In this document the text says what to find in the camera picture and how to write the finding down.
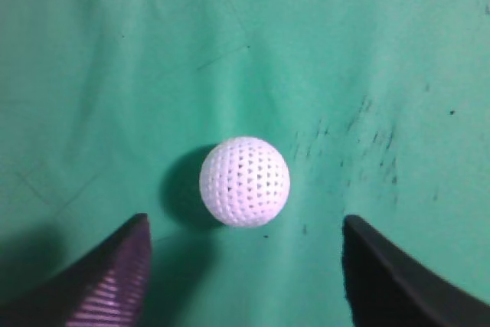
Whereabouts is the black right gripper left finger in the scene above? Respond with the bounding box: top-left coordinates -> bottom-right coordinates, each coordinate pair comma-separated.
1,213 -> 152,326

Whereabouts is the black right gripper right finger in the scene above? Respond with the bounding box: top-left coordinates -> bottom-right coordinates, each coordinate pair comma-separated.
341,214 -> 489,326

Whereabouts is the white perforated ball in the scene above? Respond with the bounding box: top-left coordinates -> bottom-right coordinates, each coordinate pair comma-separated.
199,136 -> 291,228

